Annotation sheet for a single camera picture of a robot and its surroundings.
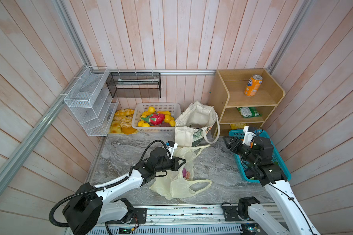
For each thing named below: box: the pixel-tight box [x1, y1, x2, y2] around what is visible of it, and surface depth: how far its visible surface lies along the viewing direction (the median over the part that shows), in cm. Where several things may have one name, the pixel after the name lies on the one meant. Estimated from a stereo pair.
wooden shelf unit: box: [208, 68, 286, 138], surface depth 89 cm
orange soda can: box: [243, 74, 263, 97], surface depth 81 cm
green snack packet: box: [236, 106, 263, 118], surface depth 96 cm
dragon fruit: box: [140, 113, 165, 126], surface depth 108 cm
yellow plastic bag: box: [149, 144, 212, 201], surface depth 76 cm
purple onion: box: [181, 167, 191, 180], surface depth 87 cm
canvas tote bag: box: [174, 101, 221, 148], surface depth 91 cm
